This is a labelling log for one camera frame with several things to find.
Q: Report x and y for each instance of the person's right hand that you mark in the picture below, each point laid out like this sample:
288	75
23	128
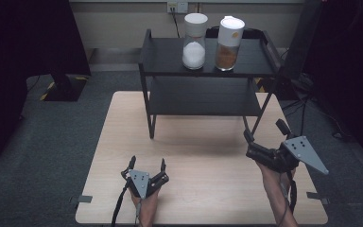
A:
272	175

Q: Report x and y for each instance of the grey table bracket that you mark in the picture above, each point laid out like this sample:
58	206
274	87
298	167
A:
316	196
83	199

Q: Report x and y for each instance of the dark upright panel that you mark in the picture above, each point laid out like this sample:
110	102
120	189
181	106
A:
302	41

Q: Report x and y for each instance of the brown powder jar white lid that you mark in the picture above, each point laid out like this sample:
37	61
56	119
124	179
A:
229	42

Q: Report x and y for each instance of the black stand base striped tape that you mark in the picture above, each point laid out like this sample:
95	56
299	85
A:
63	90

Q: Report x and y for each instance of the white wall outlet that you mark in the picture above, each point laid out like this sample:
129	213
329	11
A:
177	7

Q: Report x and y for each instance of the dark curtain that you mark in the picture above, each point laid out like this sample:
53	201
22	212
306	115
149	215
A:
349	63
19	63

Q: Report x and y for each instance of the person's left hand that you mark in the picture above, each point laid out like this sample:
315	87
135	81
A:
148	203

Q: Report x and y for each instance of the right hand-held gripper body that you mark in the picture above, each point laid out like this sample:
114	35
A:
299	153

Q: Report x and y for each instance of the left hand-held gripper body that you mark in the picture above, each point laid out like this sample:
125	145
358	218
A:
141	183

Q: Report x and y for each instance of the black two-tier shelf rack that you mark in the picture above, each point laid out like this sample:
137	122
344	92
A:
167	56

